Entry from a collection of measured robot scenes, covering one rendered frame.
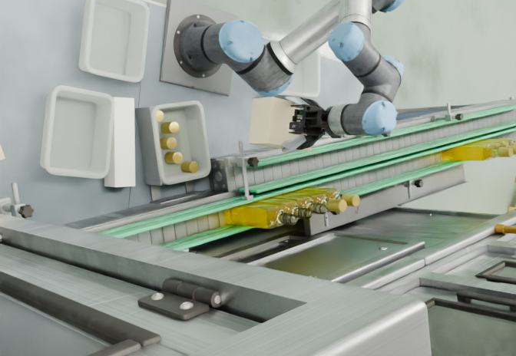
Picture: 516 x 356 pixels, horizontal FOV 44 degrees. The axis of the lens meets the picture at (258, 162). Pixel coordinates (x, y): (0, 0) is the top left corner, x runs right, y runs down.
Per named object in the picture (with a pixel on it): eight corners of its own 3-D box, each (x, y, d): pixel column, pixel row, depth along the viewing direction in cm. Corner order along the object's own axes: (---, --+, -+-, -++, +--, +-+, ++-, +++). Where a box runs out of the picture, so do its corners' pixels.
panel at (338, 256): (66, 336, 142) (144, 377, 116) (64, 323, 141) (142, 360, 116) (334, 238, 200) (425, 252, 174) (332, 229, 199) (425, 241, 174)
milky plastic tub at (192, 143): (146, 185, 181) (162, 186, 174) (135, 107, 178) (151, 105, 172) (195, 174, 192) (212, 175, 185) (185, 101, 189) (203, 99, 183)
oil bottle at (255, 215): (225, 223, 184) (274, 230, 167) (223, 205, 183) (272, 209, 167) (239, 219, 187) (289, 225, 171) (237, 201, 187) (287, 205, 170)
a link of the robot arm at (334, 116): (362, 106, 152) (359, 140, 151) (347, 107, 155) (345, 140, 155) (341, 100, 147) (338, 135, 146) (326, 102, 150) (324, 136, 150)
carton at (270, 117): (253, 98, 168) (271, 96, 162) (295, 108, 178) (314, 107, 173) (249, 143, 167) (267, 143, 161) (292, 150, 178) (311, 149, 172)
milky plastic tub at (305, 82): (255, 43, 209) (272, 39, 203) (302, 50, 224) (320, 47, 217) (255, 96, 210) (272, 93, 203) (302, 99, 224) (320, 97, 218)
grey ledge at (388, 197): (291, 233, 214) (315, 236, 206) (288, 208, 213) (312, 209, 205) (445, 182, 276) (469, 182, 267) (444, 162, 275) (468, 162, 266)
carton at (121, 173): (104, 186, 173) (114, 186, 168) (103, 98, 172) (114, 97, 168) (124, 185, 177) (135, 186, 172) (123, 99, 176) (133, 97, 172)
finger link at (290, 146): (269, 147, 165) (290, 127, 159) (285, 150, 169) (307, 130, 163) (272, 157, 163) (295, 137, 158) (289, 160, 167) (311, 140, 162)
